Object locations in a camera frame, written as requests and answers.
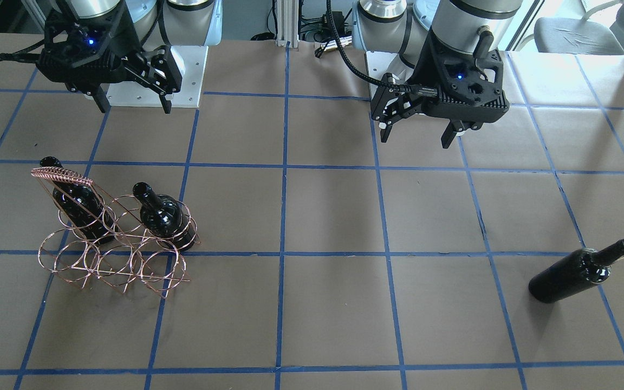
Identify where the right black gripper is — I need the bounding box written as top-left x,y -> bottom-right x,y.
36,14 -> 183,114

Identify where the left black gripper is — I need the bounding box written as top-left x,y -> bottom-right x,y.
370,33 -> 510,149

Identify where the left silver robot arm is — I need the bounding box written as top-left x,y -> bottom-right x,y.
352,1 -> 522,149

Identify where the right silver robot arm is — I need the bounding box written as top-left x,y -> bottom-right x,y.
36,1 -> 223,114

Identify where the dark bottle in basket corner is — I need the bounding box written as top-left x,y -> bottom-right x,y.
132,182 -> 197,251

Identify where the grey office chair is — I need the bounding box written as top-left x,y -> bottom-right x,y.
533,1 -> 624,55

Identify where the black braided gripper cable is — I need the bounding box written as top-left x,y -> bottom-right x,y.
326,0 -> 399,93

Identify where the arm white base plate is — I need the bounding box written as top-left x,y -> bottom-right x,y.
366,51 -> 397,80
106,46 -> 209,108

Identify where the dark bottle under basket handle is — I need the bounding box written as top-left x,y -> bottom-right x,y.
52,181 -> 114,246

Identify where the copper wire wine basket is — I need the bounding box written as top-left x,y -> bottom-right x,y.
31,166 -> 200,298

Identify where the aluminium frame post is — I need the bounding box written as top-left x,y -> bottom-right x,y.
275,0 -> 300,51

